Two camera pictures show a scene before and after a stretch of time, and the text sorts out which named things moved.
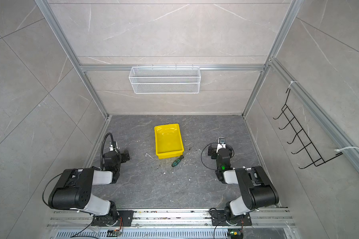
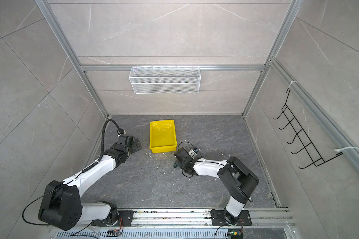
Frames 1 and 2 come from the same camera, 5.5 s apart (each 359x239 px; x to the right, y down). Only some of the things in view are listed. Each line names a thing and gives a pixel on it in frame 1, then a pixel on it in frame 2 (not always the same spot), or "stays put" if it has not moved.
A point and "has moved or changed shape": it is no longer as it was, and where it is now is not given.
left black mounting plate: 126,216 stays put
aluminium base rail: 266,224 stays put
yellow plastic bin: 168,141 has moved or changed shape
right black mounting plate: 219,219 stays put
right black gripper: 213,151 -> 178,163
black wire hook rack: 308,149 stays put
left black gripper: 123,158 -> 136,148
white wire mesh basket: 164,80 stays put
